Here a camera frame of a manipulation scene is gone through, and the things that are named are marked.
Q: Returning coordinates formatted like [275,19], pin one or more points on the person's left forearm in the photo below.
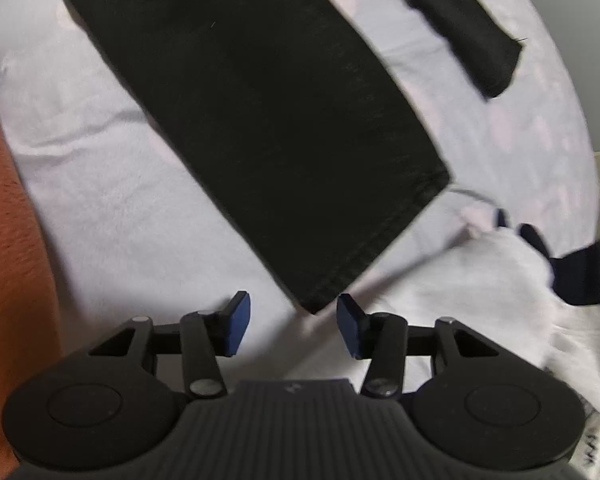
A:
[10,260]

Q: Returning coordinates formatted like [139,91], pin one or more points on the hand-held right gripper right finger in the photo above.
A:
[350,327]

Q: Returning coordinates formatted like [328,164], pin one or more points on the white garment with navy trim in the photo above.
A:
[490,285]

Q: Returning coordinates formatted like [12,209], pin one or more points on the polka dot bed sheet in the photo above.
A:
[105,210]

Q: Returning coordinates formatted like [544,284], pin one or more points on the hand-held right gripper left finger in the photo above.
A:
[237,325]

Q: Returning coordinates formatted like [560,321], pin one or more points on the black long-sleeve shirt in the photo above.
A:
[255,110]

